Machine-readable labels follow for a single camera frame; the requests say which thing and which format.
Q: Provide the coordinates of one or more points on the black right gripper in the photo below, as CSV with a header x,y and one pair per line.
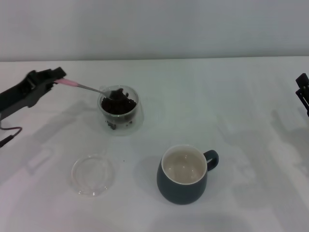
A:
x,y
307,111

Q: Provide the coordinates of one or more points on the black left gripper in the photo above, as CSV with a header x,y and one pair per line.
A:
x,y
21,94

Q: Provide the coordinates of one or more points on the dark teal ceramic mug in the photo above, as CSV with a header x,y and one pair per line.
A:
x,y
181,193

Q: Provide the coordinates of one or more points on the dark coffee beans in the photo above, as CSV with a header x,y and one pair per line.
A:
x,y
118,107

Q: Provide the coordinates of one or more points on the clear glass cup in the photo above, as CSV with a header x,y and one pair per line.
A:
x,y
138,120

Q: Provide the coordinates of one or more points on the clear glass saucer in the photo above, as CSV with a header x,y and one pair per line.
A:
x,y
93,176

